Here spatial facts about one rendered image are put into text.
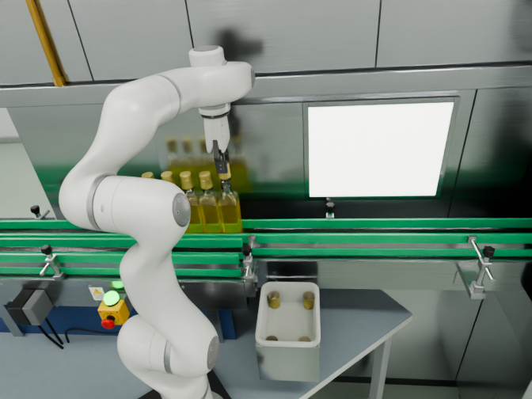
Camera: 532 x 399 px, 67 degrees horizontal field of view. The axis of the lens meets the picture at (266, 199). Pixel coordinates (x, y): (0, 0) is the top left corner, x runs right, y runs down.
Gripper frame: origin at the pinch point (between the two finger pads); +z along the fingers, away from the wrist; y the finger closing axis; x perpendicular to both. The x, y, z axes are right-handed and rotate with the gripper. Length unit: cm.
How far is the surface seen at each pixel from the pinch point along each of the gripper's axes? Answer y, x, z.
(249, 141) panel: -11.9, 6.4, -0.9
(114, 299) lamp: 20, -34, 35
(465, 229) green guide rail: -3, 72, 27
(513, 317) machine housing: 5, 91, 58
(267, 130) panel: -11.9, 12.2, -4.3
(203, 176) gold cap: 1.7, -5.7, 3.4
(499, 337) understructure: 2, 91, 72
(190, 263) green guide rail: 13.8, -10.8, 25.8
